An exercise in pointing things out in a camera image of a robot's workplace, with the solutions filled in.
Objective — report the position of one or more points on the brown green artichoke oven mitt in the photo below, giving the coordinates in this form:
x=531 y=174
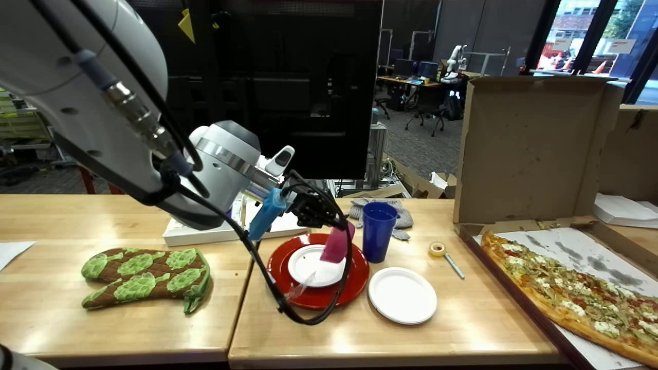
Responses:
x=136 y=278

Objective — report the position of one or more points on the blue plastic cup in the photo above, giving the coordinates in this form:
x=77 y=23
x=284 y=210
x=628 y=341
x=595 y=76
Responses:
x=378 y=232

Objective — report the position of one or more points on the open cardboard pizza box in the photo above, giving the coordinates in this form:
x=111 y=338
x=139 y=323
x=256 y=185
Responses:
x=526 y=150

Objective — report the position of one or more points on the gray cloth gloves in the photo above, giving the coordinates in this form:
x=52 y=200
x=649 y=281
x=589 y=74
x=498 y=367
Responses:
x=406 y=219

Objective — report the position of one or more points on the small white paper plate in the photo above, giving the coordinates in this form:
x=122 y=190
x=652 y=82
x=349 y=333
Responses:
x=312 y=268

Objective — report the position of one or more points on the large black screen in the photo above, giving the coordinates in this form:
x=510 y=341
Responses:
x=309 y=82

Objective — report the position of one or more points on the brown cardboard box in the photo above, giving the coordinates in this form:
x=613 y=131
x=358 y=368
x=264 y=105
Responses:
x=634 y=150

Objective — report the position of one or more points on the small metal tool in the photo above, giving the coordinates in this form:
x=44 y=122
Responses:
x=453 y=265

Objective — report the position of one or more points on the yellow triangle sign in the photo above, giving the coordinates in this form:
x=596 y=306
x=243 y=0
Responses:
x=188 y=24

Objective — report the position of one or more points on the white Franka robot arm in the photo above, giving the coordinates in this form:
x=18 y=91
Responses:
x=75 y=82

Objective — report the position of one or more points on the yellow tape roll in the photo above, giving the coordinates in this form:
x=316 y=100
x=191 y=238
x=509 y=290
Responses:
x=437 y=248

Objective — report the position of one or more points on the rectangular pizza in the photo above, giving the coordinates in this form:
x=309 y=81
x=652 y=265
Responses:
x=569 y=294

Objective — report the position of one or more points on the red ceramic plate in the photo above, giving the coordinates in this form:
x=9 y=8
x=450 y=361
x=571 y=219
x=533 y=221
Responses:
x=353 y=283

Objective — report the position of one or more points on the white paper sheet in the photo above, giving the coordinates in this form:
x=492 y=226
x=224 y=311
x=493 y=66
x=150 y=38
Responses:
x=10 y=251

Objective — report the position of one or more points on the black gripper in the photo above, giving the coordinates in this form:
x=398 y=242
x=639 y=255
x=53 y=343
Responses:
x=312 y=204

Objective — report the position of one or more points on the white cardboard box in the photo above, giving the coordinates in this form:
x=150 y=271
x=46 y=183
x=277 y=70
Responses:
x=198 y=235

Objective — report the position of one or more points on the gray metal cylinder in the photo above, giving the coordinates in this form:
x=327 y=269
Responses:
x=377 y=154

